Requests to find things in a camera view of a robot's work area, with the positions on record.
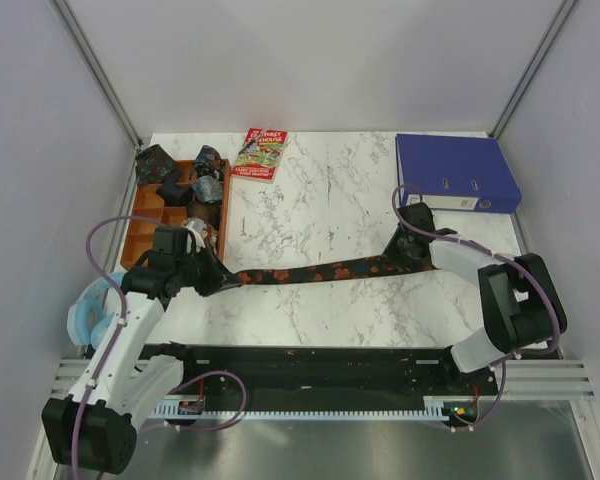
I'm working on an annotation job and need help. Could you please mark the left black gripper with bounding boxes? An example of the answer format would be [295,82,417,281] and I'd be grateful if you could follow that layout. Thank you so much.
[175,242,241,297]

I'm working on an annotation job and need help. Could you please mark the black tie orange flowers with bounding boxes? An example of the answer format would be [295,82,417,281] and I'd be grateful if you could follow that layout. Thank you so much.
[236,255,410,285]

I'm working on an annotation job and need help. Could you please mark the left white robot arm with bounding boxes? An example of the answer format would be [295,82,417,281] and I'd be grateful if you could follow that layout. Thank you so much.
[42,225,238,478]

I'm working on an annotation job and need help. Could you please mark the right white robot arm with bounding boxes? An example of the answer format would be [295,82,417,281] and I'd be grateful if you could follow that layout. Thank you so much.
[383,202,567,394]

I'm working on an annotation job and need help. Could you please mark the wooden compartment tray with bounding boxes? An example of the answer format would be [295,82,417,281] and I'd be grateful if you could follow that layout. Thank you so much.
[120,159,231,270]

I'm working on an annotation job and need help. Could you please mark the dark navy tie in tray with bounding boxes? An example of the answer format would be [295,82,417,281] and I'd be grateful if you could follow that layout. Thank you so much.
[156,169,194,207]

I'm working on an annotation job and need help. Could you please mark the rolled grey blue tie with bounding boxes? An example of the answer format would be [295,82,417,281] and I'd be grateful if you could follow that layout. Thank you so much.
[191,175,224,204]

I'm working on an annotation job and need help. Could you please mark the rolled teal patterned tie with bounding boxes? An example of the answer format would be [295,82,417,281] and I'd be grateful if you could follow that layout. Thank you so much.
[190,145,225,182]

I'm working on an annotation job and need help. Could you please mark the red paperback book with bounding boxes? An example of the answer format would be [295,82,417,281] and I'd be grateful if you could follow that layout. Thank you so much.
[231,128,288,183]

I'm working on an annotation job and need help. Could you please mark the dark blue patterned tie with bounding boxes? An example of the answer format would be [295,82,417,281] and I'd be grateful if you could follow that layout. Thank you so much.
[134,144,176,186]

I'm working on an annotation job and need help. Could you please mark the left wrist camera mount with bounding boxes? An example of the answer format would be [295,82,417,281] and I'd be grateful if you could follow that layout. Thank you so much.
[181,217,208,252]

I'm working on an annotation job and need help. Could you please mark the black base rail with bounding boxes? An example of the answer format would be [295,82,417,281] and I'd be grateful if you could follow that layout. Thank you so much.
[140,343,497,411]

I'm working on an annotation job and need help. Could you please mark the blue ring binder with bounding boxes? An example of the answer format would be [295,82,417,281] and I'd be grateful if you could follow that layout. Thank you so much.
[395,134,522,214]

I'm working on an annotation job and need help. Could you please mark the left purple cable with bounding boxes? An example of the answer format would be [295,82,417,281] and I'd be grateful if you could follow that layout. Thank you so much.
[69,215,246,479]

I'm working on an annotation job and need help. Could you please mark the white slotted cable duct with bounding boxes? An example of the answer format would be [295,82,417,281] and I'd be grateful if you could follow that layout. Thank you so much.
[148,396,478,422]

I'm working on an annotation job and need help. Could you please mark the aluminium extrusion rail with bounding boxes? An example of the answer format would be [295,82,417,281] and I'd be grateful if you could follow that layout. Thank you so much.
[50,359,595,402]

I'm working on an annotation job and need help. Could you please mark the right aluminium frame post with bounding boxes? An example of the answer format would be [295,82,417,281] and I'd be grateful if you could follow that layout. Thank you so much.
[489,0,580,139]

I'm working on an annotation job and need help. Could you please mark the aluminium frame post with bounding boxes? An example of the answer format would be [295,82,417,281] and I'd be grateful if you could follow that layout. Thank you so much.
[489,0,580,139]
[49,0,144,149]

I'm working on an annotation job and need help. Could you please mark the left aluminium frame post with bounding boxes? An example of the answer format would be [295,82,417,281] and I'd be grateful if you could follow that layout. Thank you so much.
[49,0,144,149]

